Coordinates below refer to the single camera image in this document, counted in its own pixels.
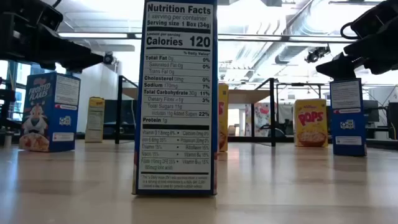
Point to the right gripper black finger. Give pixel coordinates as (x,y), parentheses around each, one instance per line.
(373,49)
(337,67)

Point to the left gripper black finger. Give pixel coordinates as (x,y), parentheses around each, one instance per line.
(90,59)
(59,49)

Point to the blue Frosted Flakes cereal box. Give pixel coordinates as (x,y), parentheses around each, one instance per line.
(43,102)
(175,93)
(348,124)

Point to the yellow Corn Pops cereal box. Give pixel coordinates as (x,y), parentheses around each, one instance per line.
(223,124)
(311,123)
(94,119)

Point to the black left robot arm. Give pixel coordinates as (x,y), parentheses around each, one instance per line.
(7,46)

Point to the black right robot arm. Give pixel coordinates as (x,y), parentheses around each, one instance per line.
(393,6)

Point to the wooden shelf black metal legs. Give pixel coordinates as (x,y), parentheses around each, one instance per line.
(245,96)

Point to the long ceiling light strip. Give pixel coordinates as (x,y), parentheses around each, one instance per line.
(93,35)

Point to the black ceiling spotlight cluster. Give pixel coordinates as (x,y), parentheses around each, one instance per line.
(316,54)

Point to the large dark-framed window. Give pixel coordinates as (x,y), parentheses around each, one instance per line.
(23,70)

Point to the black monitor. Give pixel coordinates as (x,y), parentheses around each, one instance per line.
(393,121)
(371,110)

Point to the dark cabinet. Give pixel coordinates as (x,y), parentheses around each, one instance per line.
(110,115)

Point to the black equipment stand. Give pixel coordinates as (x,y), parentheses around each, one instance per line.
(6,102)

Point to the red floral patterned cloth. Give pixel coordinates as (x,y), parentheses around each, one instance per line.
(262,118)

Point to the round black ceiling camera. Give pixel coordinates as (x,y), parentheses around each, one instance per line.
(108,58)

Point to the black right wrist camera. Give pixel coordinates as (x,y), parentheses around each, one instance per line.
(370,20)

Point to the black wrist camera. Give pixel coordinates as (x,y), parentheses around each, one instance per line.
(370,20)
(46,17)

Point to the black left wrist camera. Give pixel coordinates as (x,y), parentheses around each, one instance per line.
(46,17)

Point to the ceiling light rail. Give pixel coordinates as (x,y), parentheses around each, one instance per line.
(264,38)

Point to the black aluminium table frame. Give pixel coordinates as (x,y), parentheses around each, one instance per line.
(283,139)

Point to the white cylindrical post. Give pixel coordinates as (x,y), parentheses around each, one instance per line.
(7,139)

